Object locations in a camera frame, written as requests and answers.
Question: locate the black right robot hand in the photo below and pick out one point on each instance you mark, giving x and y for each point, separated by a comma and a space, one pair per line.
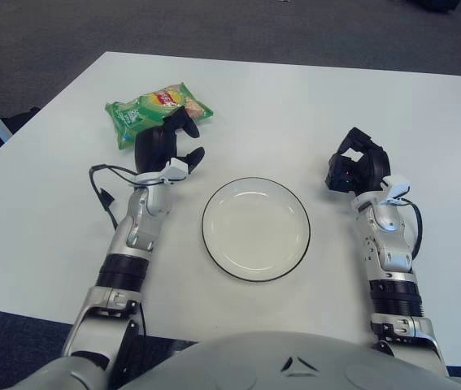
372, 166

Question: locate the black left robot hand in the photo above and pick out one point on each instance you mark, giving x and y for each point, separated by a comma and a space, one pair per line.
153, 146

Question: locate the green potato chips bag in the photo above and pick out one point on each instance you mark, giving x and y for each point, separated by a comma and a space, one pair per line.
144, 109

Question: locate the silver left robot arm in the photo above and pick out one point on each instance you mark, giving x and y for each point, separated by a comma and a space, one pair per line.
124, 276

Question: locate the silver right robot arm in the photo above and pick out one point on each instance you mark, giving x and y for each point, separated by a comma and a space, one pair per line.
392, 252

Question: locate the white plate black rim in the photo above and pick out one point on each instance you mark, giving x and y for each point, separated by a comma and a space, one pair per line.
254, 227

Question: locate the black bag on floor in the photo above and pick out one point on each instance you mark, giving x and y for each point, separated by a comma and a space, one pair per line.
18, 120

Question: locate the dark object on carpet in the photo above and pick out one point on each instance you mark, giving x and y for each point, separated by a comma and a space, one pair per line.
429, 2

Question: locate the grey robot torso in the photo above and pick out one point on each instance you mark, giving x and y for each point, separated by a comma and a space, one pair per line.
254, 361

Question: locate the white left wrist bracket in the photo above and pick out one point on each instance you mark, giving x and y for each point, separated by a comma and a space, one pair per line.
175, 166

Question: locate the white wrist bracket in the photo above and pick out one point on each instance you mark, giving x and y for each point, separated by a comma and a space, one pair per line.
175, 166
397, 187

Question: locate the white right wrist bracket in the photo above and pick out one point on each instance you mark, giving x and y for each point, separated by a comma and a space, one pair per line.
397, 187

